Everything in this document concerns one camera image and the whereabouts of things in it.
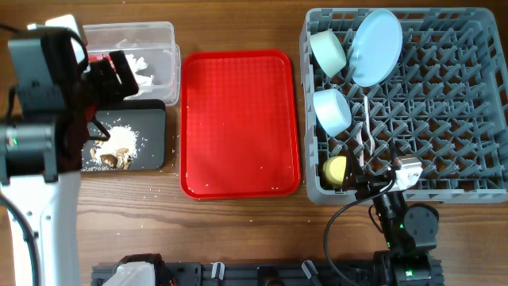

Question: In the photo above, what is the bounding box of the white plastic spoon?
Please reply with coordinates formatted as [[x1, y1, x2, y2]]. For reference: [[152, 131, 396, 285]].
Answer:
[[363, 95, 375, 155]]

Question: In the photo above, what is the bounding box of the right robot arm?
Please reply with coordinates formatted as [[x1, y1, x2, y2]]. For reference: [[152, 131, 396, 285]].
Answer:
[[343, 145, 444, 285]]

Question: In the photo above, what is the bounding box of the red serving tray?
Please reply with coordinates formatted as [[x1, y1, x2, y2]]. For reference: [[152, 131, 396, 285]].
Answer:
[[179, 49, 301, 200]]

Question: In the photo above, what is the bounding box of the light blue plate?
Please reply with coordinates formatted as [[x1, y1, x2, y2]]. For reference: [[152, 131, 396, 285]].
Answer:
[[349, 9, 403, 87]]

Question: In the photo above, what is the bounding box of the grey dishwasher rack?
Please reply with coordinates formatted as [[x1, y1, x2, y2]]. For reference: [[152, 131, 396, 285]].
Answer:
[[299, 8, 507, 204]]

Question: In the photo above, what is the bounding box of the food scraps and rice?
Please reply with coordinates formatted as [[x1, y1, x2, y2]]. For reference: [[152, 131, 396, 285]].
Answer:
[[82, 116, 148, 172]]

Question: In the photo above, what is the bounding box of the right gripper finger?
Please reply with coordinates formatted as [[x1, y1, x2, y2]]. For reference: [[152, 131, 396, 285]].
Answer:
[[344, 149, 364, 183], [389, 141, 406, 159]]

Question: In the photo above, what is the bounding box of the yellow cup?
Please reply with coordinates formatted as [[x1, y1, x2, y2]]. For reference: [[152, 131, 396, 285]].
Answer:
[[322, 156, 348, 186]]

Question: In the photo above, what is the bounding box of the green bowl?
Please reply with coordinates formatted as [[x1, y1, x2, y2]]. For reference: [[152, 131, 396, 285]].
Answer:
[[310, 30, 346, 78]]

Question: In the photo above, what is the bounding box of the clear plastic bin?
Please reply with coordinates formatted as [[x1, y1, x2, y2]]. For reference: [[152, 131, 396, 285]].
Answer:
[[83, 21, 181, 106]]

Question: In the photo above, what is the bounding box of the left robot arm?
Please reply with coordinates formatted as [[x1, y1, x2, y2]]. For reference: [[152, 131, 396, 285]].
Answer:
[[1, 14, 166, 285]]

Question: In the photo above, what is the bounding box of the white napkin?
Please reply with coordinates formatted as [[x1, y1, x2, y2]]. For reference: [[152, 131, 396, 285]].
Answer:
[[126, 54, 155, 95]]

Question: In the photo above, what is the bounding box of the white plastic fork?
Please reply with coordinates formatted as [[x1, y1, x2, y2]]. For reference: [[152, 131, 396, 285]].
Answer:
[[355, 123, 365, 168]]

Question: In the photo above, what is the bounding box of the red snack wrapper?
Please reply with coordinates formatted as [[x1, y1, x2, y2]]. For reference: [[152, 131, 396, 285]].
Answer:
[[88, 54, 114, 66]]

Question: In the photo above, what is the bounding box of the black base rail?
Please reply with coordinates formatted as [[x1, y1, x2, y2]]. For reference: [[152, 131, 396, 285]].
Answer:
[[90, 260, 444, 286]]

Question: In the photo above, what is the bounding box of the light blue bowl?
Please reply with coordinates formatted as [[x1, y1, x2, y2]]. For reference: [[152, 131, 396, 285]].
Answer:
[[313, 89, 352, 137]]

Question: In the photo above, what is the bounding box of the black plastic tray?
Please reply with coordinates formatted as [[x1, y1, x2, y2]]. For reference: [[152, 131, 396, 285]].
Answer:
[[96, 99, 166, 171]]

